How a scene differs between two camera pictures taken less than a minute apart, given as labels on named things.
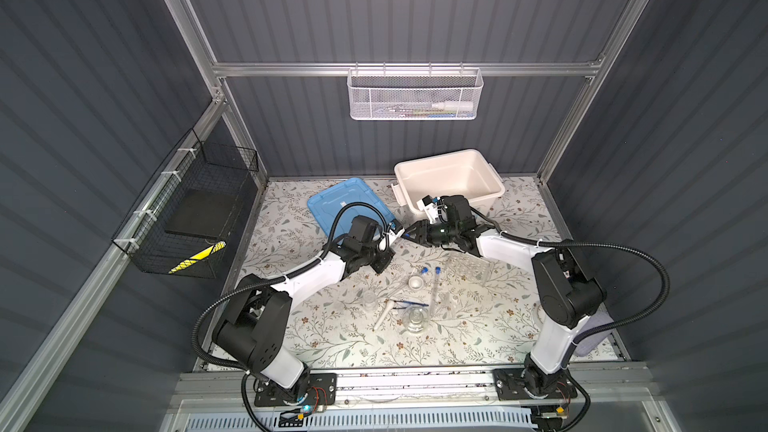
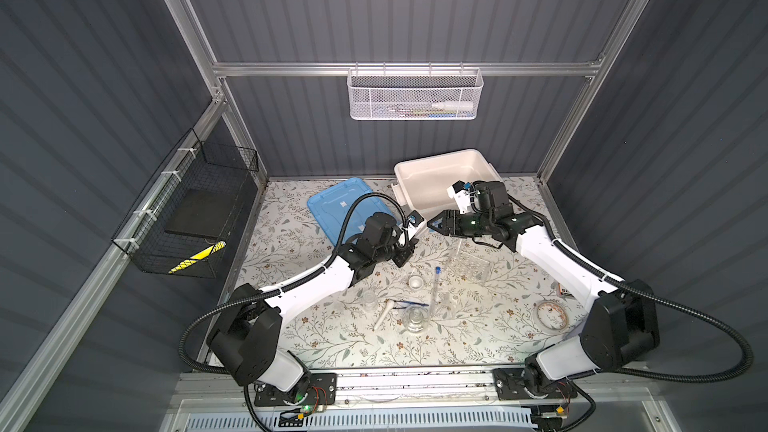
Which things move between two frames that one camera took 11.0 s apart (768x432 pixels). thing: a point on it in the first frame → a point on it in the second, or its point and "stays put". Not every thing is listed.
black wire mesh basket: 186,223 stays put
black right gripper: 422,230 → 450,219
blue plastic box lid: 325,207 stays put
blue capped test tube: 435,291 stays put
